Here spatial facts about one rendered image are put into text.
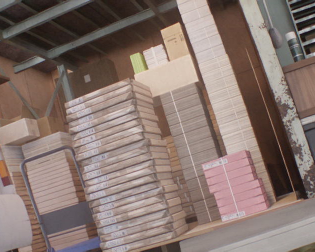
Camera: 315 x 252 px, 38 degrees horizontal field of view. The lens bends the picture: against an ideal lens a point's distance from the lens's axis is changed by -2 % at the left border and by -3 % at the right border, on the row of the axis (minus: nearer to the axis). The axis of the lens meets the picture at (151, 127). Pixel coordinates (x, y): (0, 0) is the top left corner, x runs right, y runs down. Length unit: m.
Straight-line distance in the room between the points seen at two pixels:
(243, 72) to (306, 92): 4.28
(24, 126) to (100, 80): 2.93
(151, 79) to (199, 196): 0.89
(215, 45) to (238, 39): 3.91
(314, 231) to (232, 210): 1.98
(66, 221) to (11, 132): 1.52
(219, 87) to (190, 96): 0.21
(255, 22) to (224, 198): 1.07
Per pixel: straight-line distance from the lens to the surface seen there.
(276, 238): 0.90
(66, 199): 4.61
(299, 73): 2.92
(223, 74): 3.30
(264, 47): 2.87
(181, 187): 4.47
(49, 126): 4.73
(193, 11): 3.46
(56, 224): 3.44
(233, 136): 3.24
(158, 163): 2.94
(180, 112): 3.31
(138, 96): 2.97
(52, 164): 4.67
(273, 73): 2.83
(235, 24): 7.33
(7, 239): 2.01
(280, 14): 3.86
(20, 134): 4.60
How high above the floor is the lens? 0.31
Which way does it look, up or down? 9 degrees up
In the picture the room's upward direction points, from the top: 17 degrees counter-clockwise
